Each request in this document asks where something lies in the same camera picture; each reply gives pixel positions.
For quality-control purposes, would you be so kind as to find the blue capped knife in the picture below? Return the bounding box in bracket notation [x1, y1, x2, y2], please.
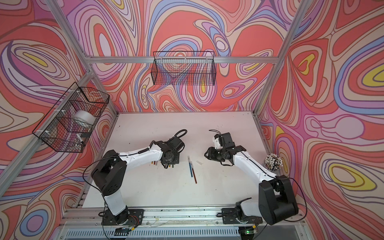
[188, 156, 194, 178]

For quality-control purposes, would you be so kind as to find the red capped knife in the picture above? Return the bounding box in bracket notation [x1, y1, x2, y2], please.
[191, 163, 198, 184]

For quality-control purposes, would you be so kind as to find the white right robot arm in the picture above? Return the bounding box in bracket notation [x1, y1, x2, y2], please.
[204, 130, 299, 225]

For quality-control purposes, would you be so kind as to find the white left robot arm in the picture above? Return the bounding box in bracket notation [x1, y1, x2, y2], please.
[91, 136, 185, 219]

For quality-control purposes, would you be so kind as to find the clear cup of craft knives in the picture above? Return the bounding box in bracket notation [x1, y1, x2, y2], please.
[264, 154, 283, 172]

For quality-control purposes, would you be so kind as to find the white tape roll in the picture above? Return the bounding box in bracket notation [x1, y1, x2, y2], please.
[72, 110, 96, 128]

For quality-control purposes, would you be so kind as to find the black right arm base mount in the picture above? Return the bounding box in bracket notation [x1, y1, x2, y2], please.
[216, 198, 263, 226]

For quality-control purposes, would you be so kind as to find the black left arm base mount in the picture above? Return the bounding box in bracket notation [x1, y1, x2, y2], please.
[99, 204, 145, 227]

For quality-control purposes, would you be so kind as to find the black wire basket back wall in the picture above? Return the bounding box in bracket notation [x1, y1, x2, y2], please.
[151, 51, 217, 87]

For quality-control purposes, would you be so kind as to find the black wire basket wall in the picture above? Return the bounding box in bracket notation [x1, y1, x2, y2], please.
[151, 51, 217, 87]
[33, 83, 110, 153]

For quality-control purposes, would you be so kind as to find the black wire basket left wall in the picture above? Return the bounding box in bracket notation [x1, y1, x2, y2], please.
[33, 83, 110, 153]

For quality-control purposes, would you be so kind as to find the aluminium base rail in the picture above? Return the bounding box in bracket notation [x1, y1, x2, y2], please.
[53, 206, 313, 240]

